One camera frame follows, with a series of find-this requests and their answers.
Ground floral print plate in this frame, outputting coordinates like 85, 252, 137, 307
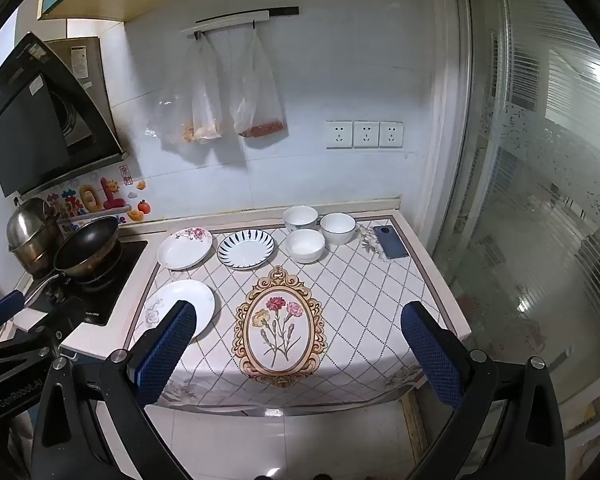
156, 227, 214, 272

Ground wall hook rail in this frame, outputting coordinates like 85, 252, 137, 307
181, 6, 300, 40

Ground floral diamond pattern tablecloth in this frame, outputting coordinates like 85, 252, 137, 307
124, 215, 452, 409

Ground white bowl blue pattern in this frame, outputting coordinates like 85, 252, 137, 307
282, 205, 320, 234

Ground clear bag red contents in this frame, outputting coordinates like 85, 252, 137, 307
229, 27, 286, 139

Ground blue smartphone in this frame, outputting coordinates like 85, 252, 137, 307
372, 225, 410, 260

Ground black range hood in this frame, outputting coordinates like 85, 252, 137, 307
0, 32, 127, 199

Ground white bowl blue rim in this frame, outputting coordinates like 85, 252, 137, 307
319, 212, 359, 246

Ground plain white plate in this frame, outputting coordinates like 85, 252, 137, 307
144, 280, 216, 344

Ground clear plastic bag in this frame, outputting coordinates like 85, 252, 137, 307
149, 35, 197, 144

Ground frosted glass sliding door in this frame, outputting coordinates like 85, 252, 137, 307
452, 0, 600, 466

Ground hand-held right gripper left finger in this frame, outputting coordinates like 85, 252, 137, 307
30, 300, 198, 480

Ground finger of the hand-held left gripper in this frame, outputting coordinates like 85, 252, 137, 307
0, 290, 29, 333
0, 297, 86, 361

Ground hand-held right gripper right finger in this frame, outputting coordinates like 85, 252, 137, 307
400, 301, 566, 480

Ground white wall socket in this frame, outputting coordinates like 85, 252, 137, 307
353, 120, 380, 149
379, 121, 405, 149
326, 120, 354, 150

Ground plain white bowl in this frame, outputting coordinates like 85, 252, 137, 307
285, 228, 326, 265

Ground stainless steel pot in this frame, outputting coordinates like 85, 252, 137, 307
6, 197, 64, 274

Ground blue striped plate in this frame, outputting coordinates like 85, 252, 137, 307
217, 228, 276, 272

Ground black frying pan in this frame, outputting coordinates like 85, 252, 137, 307
24, 215, 121, 307

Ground colourful wall stickers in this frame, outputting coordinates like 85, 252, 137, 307
44, 164, 152, 227

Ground black cooktop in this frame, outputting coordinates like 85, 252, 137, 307
25, 240, 149, 329

